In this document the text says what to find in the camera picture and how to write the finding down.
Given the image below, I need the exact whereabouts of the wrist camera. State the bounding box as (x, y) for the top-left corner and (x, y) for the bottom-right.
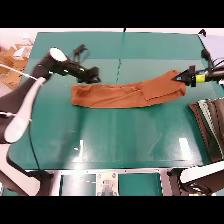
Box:
(200, 48), (214, 63)
(72, 44), (90, 63)

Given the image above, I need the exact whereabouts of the orange T-shirt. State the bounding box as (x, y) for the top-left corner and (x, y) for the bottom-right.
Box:
(70, 69), (188, 109)

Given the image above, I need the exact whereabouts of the silver frame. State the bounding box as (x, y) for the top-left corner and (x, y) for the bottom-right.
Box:
(25, 167), (224, 197)

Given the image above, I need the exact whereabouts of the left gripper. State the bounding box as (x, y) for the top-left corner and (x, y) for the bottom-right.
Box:
(77, 66), (102, 84)

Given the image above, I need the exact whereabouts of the heap of clothes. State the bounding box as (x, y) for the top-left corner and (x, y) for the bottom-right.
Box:
(187, 97), (224, 164)

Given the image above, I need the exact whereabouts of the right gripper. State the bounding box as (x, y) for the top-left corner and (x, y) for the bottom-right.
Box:
(185, 65), (198, 88)

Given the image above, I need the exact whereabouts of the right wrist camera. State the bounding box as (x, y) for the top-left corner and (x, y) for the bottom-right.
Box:
(200, 48), (214, 63)

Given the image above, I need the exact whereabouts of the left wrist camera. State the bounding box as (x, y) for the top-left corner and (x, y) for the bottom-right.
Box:
(72, 44), (90, 63)

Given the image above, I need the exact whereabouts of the black cable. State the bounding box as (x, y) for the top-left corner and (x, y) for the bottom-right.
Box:
(27, 117), (43, 172)

